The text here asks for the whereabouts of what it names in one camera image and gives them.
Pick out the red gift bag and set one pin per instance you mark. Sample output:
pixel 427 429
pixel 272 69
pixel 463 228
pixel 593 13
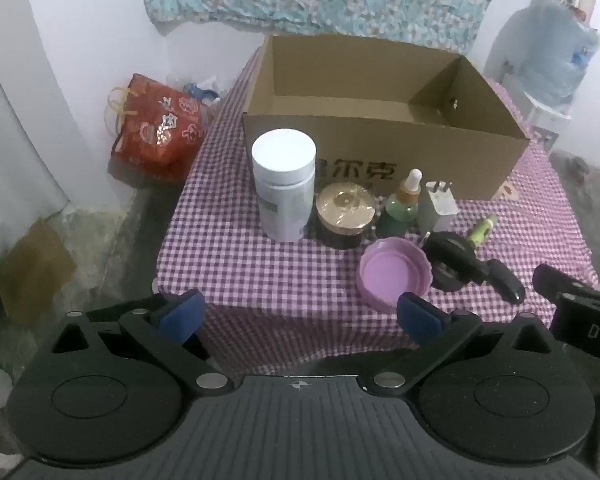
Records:
pixel 155 130

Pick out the green dropper bottle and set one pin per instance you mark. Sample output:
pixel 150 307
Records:
pixel 397 215

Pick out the small green tube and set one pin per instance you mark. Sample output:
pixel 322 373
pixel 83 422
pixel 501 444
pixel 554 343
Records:
pixel 481 231

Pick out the purple plastic lid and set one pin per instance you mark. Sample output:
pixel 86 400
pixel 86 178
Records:
pixel 387 270

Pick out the black tape roll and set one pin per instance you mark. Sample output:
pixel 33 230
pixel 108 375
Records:
pixel 437 247

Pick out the clear plastic bag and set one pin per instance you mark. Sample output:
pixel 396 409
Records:
pixel 200 90

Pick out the blue water jug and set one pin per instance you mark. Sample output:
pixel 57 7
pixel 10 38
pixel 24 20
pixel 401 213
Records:
pixel 550 50

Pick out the white charger plug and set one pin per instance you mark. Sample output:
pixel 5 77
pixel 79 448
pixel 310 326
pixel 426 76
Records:
pixel 437 207

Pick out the brown cardboard piece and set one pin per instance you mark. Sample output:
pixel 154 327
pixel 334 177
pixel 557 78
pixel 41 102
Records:
pixel 32 270

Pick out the brown cardboard box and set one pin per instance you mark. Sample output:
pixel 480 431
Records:
pixel 430 160

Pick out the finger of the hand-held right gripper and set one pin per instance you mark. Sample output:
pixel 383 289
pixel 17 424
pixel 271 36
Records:
pixel 565 285

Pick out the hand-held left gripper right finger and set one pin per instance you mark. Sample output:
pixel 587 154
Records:
pixel 420 320

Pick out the white plastic bottle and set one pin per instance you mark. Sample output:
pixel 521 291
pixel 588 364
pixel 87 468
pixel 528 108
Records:
pixel 282 200

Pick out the dark jar with gold lid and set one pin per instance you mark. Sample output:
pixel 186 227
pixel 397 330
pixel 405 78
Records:
pixel 345 210

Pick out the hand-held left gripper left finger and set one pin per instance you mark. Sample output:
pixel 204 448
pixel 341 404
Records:
pixel 180 317

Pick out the purple checked tablecloth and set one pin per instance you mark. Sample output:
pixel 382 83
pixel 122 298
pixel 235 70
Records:
pixel 280 270

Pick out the black cylindrical tool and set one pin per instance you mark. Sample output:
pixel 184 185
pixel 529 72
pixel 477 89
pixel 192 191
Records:
pixel 505 282

